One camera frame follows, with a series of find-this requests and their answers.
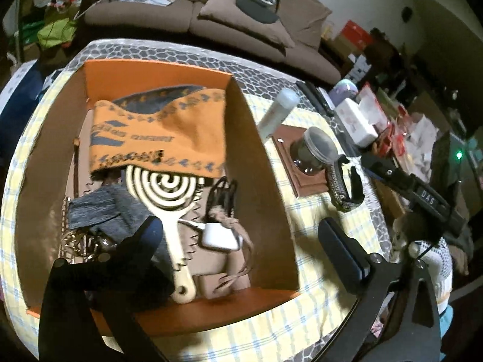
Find brown sofa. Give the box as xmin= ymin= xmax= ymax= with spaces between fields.
xmin=84 ymin=0 xmax=342 ymax=84

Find square brown pillow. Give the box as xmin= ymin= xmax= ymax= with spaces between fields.
xmin=279 ymin=0 xmax=333 ymax=49

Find grey bottle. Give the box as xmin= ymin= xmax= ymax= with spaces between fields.
xmin=257 ymin=87 xmax=300 ymax=138

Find red cardboard box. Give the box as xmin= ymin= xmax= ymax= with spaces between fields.
xmin=341 ymin=21 xmax=372 ymax=46

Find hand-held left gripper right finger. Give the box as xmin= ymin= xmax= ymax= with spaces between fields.
xmin=313 ymin=218 xmax=442 ymax=362

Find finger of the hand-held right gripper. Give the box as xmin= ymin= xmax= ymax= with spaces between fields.
xmin=348 ymin=165 xmax=366 ymax=201
xmin=360 ymin=153 xmax=413 ymax=194

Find plain black remote control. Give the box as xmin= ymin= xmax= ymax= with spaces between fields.
xmin=296 ymin=80 xmax=326 ymax=113

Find orange cardboard box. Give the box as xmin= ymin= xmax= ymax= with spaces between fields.
xmin=26 ymin=59 xmax=302 ymax=338

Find patterned woven strap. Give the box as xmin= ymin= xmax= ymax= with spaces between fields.
xmin=324 ymin=154 xmax=366 ymax=212

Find red snack packet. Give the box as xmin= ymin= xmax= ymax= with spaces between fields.
xmin=373 ymin=121 xmax=401 ymax=156

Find white knit cloth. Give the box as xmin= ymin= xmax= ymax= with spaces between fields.
xmin=409 ymin=239 xmax=453 ymax=310

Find black cushion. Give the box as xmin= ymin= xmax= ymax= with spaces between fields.
xmin=232 ymin=0 xmax=280 ymax=23

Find clear plastic tissue pack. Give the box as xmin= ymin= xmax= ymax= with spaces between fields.
xmin=357 ymin=85 xmax=389 ymax=129

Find white tissue box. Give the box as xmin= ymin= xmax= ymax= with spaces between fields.
xmin=334 ymin=98 xmax=379 ymax=147

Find green cloth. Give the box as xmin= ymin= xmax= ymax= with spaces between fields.
xmin=36 ymin=19 xmax=78 ymax=49

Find clear jar with dark contents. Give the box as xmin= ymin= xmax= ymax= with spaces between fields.
xmin=290 ymin=126 xmax=338 ymax=176

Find white measuring scoop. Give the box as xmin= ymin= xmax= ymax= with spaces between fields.
xmin=181 ymin=217 xmax=242 ymax=251

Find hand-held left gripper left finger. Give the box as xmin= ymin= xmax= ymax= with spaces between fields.
xmin=38 ymin=215 xmax=175 ymax=362

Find black remote with coloured buttons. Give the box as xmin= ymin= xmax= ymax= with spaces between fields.
xmin=313 ymin=85 xmax=336 ymax=117

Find flat brown pillow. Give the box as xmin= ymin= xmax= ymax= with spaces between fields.
xmin=196 ymin=0 xmax=297 ymax=48

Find lilac round container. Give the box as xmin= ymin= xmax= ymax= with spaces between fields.
xmin=330 ymin=79 xmax=358 ymax=108

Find grey knit headband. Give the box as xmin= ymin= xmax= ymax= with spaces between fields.
xmin=67 ymin=184 xmax=168 ymax=272

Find orange knit hat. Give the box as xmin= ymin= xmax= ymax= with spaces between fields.
xmin=88 ymin=87 xmax=227 ymax=179

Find yellow plaid cloth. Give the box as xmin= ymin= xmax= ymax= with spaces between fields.
xmin=0 ymin=70 xmax=393 ymax=359

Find cream spiral hairbrush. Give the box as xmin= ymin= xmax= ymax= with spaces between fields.
xmin=124 ymin=164 xmax=206 ymax=304

